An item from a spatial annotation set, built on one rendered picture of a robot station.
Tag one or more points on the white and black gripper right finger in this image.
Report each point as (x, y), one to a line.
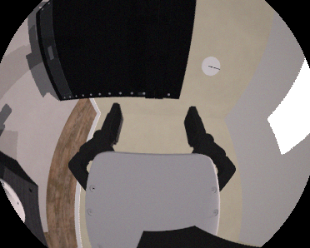
(204, 143)

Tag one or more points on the black server rack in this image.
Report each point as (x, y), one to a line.
(89, 47)

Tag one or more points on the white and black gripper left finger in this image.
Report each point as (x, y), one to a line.
(103, 140)

